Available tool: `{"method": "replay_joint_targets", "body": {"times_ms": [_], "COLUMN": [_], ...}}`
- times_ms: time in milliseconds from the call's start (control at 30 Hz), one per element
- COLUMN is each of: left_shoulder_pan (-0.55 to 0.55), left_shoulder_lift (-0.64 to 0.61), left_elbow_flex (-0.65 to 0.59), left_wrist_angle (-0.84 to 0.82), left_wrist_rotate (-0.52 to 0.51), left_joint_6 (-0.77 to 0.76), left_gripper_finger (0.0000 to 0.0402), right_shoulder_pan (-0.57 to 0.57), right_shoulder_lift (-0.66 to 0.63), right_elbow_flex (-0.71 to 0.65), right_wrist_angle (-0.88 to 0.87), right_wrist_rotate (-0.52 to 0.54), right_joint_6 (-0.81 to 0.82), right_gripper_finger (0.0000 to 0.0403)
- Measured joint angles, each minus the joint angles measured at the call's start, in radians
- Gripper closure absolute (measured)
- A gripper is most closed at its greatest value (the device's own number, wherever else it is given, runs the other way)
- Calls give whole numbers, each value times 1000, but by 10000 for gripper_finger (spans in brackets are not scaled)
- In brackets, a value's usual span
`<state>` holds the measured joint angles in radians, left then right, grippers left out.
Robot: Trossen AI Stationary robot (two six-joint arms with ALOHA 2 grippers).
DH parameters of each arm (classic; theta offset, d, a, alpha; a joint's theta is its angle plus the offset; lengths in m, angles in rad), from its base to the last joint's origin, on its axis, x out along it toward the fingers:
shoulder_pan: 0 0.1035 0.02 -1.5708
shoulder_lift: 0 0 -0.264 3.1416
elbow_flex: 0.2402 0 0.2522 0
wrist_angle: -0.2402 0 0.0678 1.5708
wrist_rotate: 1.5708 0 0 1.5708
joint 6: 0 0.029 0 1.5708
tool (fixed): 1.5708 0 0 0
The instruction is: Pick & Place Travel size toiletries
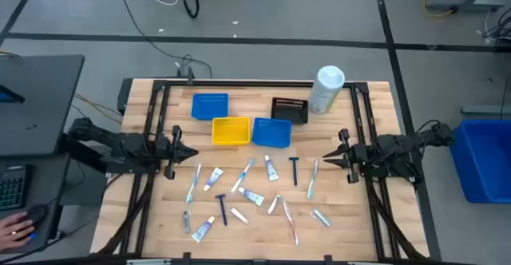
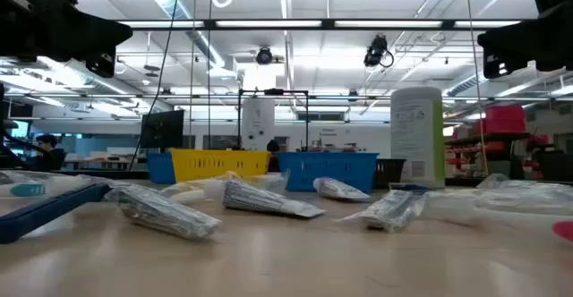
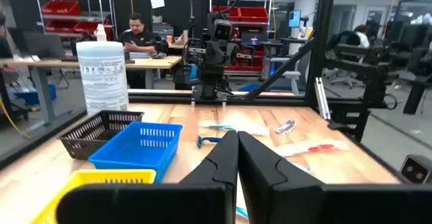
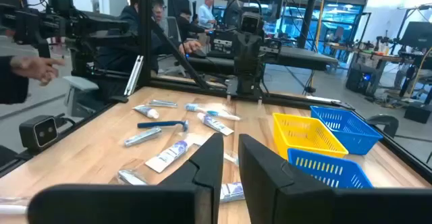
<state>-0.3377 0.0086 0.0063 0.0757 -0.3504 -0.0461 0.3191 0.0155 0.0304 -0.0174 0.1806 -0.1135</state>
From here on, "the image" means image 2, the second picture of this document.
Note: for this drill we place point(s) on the person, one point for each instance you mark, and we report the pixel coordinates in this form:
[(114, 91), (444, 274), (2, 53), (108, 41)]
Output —
[(273, 146), (51, 154)]

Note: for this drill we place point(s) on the silver ventilation duct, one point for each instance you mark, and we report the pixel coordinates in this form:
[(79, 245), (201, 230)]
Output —
[(201, 42)]

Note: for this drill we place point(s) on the background shelf rack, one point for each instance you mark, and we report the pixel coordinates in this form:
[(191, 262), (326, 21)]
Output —
[(488, 137)]

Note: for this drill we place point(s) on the white travel toothpaste tube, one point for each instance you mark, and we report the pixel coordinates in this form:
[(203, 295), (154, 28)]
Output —
[(259, 198), (336, 189)]

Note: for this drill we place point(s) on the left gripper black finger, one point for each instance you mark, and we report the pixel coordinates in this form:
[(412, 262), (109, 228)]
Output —
[(100, 35)]

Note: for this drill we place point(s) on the black background monitor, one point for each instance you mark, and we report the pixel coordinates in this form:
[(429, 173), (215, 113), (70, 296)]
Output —
[(163, 129)]

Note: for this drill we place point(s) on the black overhead camera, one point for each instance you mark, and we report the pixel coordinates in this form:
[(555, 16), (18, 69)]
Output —
[(264, 56)]

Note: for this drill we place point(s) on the lit teal computer screen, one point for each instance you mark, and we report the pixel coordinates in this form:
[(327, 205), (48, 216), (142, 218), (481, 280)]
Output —
[(20, 129)]

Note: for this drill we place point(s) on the black hanging camera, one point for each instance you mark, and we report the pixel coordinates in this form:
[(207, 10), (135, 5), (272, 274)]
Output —
[(375, 51)]

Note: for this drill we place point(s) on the dark blue disposable razor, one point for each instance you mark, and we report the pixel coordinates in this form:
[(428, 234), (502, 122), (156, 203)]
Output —
[(45, 214), (409, 188)]

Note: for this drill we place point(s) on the red toothbrush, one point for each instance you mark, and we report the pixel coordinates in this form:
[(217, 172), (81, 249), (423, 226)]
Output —
[(565, 231)]

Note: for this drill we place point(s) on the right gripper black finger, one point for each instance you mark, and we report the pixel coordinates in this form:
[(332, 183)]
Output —
[(510, 42)]

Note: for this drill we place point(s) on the blue plastic basket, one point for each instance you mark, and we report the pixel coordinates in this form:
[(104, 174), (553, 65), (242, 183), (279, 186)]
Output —
[(159, 169), (331, 167)]

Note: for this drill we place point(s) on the black storage box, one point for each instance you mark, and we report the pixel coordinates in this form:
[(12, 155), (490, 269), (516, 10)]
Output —
[(555, 167)]

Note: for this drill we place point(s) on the black plastic basket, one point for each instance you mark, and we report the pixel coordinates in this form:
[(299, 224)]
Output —
[(388, 172)]

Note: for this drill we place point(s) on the background work table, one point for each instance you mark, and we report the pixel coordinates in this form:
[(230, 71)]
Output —
[(103, 162)]

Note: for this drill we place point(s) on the white wipes canister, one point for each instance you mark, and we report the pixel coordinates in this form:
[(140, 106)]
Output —
[(416, 131)]

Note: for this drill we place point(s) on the yellow plastic basket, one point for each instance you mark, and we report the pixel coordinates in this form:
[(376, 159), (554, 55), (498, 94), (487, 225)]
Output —
[(210, 163)]

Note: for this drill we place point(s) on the red storage bins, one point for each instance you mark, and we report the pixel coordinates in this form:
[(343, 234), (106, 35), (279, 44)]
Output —
[(506, 118)]

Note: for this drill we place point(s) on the black overhead frame beam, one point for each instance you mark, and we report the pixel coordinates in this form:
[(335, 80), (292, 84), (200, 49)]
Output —
[(329, 24)]

